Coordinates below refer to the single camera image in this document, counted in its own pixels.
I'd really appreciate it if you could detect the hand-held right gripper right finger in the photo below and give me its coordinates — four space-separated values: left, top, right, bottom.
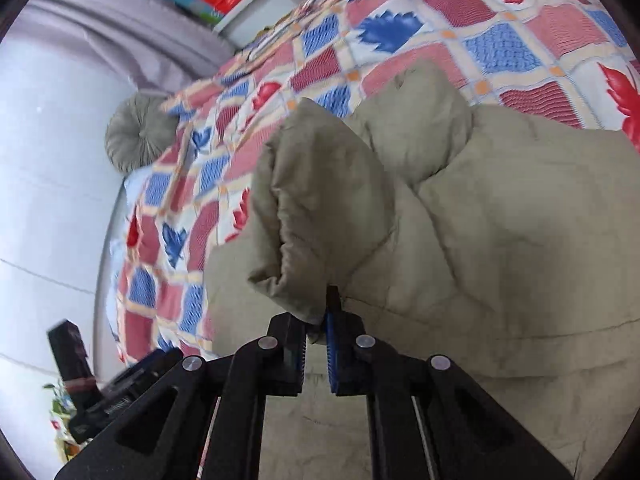
324 285 575 480

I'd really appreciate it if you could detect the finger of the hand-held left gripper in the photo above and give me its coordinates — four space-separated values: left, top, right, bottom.
100 346 185 401

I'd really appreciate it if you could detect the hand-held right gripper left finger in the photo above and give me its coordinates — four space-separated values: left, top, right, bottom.
54 312 307 480

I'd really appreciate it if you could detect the beige puffer jacket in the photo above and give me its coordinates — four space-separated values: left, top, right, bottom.
202 57 640 480

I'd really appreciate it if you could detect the grey round cushion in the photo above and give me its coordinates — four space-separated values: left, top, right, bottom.
105 93 182 174

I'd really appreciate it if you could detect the leaf print checked bed sheet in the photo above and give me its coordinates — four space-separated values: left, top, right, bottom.
95 0 640 367

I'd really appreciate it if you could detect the grey curtain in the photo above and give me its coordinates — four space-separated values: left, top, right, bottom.
7 0 237 97

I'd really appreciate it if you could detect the white shelf unit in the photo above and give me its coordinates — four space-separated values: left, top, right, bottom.
212 0 302 52

